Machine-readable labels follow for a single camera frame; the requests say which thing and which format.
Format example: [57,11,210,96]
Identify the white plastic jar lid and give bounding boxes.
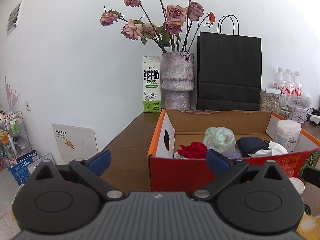
[289,177,305,195]
[173,152,186,159]

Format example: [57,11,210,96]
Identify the pastel tie-dye plush ball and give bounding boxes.
[202,127,236,158]

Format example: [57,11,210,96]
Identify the red fabric rose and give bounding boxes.
[177,141,208,159]

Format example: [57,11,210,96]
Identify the yellow white plush toy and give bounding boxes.
[296,213,320,240]

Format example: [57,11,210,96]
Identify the crumpled white tissue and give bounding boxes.
[249,141,288,158]

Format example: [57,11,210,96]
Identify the white printed paper package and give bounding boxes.
[28,152,55,174]

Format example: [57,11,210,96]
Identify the white plastic jar with label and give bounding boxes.
[273,120,302,153]

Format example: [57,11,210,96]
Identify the purple patterned cloth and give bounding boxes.
[229,147,242,159]

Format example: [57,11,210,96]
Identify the blue white paper package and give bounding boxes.
[9,150,39,185]

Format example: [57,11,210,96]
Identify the dark navy pouch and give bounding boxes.
[236,137,269,158]

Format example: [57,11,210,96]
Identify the white round speaker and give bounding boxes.
[299,91,312,108]

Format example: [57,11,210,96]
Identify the clear drinking glass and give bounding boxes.
[279,94,300,120]

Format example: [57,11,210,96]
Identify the clear jar with seeds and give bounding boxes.
[259,87,280,112]

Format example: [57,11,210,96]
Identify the red label water bottle right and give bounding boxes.
[294,71,303,98]

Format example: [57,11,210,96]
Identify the red label water bottle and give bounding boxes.
[273,67,286,94]
[294,71,303,98]
[286,69,295,95]

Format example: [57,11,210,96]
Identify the red orange cardboard box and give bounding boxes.
[147,108,320,194]

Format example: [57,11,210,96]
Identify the red label water bottle middle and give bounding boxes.
[286,69,295,95]

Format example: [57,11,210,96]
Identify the red label water bottle left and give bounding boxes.
[273,67,286,94]

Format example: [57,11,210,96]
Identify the black paper shopping bag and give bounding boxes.
[196,15,262,111]

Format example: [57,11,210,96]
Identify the purple speckled ceramic vase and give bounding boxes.
[162,51,195,110]

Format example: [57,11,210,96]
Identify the green white milk carton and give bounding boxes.
[142,56,161,113]

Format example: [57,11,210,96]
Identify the dried pink rose bouquet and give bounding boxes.
[100,0,217,54]

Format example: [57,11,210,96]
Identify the metal wire storage shelf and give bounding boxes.
[1,111,33,168]

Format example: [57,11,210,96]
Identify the white wall switch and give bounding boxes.
[25,101,31,111]

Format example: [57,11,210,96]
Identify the pink purple wall decoration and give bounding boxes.
[5,76,20,111]

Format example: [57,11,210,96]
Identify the wall poster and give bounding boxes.
[7,0,23,36]

